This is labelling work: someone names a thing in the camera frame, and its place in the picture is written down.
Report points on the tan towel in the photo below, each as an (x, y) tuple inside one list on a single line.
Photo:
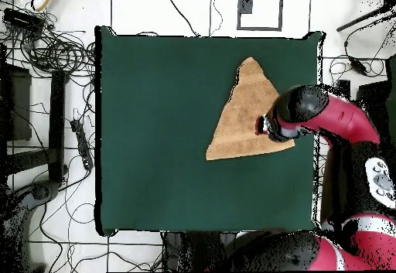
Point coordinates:
[(241, 130)]

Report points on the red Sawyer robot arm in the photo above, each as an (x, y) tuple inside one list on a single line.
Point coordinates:
[(340, 118)]

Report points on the black flat panel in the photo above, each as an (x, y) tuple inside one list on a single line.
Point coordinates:
[(374, 99), (18, 106)]

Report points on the dark green table cloth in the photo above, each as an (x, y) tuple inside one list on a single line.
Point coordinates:
[(154, 130)]

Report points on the black power adapter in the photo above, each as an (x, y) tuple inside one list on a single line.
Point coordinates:
[(358, 66)]

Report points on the black rod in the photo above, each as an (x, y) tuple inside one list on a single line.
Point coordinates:
[(360, 18)]

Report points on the black power strip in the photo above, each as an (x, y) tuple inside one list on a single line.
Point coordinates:
[(82, 143)]

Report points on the grey stand base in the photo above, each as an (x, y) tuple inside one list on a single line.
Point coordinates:
[(40, 192)]

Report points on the black stand crossbar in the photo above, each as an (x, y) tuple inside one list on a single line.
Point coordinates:
[(27, 161)]

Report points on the white round object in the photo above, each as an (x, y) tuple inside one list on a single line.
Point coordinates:
[(41, 0)]

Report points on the black electronics box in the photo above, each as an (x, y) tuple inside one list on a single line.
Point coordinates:
[(23, 21)]

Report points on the grey square tape frame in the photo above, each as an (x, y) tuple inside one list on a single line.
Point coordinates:
[(260, 29)]

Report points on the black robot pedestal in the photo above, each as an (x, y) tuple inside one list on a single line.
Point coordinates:
[(198, 251)]

